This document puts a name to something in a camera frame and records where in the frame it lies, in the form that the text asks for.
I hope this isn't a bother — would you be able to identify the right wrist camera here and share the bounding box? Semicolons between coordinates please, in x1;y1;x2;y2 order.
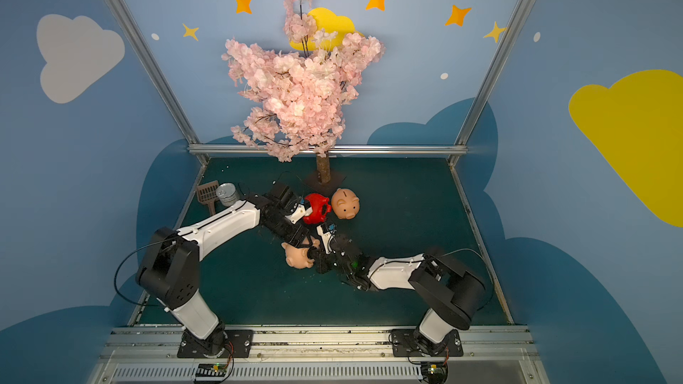
316;223;337;254

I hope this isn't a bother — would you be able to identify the small metal can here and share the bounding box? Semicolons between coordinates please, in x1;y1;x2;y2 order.
215;182;241;208

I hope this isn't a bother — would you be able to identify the pink piggy bank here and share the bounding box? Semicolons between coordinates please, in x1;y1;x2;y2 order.
281;238;320;270
331;188;360;220

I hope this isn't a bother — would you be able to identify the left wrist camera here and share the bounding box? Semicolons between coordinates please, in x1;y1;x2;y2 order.
267;181;313;224

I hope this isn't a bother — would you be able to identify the pink cherry blossom tree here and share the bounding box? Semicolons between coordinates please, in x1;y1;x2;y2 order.
222;0;385;192

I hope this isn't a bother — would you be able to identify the controller board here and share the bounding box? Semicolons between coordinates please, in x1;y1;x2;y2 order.
421;363;448;384
193;364;229;383

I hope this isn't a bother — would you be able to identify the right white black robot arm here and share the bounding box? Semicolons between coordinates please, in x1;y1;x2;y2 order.
303;238;488;358

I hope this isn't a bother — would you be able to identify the aluminium mounting rail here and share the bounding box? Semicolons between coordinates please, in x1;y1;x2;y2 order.
89;325;550;383

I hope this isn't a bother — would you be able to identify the left controller board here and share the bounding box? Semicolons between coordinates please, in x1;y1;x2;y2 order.
193;364;229;383

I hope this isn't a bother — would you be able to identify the red piggy bank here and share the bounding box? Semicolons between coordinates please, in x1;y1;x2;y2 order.
303;193;332;225

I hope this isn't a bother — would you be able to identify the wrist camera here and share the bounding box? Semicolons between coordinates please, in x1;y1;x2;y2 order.
267;181;313;224
316;223;337;254

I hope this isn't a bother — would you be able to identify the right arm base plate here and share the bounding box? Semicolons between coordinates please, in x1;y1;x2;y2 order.
389;329;464;358

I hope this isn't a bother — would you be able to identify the brown toy scoop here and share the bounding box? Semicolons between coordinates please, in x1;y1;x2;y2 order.
196;181;219;216

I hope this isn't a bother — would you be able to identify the right controller board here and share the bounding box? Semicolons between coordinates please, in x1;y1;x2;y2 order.
421;363;448;384

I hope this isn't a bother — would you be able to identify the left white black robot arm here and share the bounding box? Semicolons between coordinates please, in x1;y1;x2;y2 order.
135;195;313;358

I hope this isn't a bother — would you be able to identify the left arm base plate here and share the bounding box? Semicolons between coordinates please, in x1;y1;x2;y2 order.
177;327;254;359

